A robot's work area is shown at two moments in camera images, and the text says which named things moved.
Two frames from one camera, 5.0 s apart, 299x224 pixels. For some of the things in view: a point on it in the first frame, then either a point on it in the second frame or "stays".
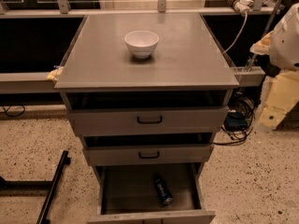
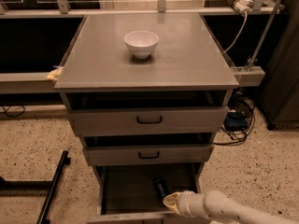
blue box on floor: x=235 y=120 stays
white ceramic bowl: x=141 y=42 stays
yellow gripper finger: x=263 y=46 to x=172 y=201
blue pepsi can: x=163 y=192 stays
